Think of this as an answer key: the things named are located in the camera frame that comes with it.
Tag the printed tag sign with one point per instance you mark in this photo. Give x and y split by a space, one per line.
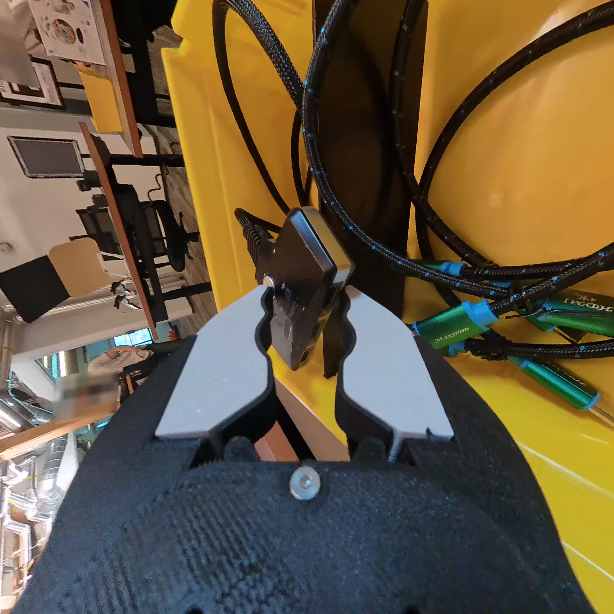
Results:
33 84

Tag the silver hdmi switch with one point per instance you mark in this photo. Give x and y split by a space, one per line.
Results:
302 268

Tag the yellow plastic bin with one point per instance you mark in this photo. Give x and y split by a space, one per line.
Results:
527 192

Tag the wooden side table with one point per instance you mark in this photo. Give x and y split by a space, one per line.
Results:
120 72

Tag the wooden desk with black legs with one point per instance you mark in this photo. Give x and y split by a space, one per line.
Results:
120 230

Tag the black office chair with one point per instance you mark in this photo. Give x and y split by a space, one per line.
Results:
163 230

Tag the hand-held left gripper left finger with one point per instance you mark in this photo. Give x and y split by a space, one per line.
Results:
216 383

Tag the white paper sheet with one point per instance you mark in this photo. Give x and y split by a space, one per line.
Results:
67 29

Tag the black bin divider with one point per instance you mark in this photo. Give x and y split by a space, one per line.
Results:
369 168

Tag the grey wall screen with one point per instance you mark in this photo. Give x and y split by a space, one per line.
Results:
48 157

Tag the silver ventilation duct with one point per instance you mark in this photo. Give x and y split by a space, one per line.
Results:
29 455

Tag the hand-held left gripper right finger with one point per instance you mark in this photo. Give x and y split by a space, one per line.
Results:
388 383

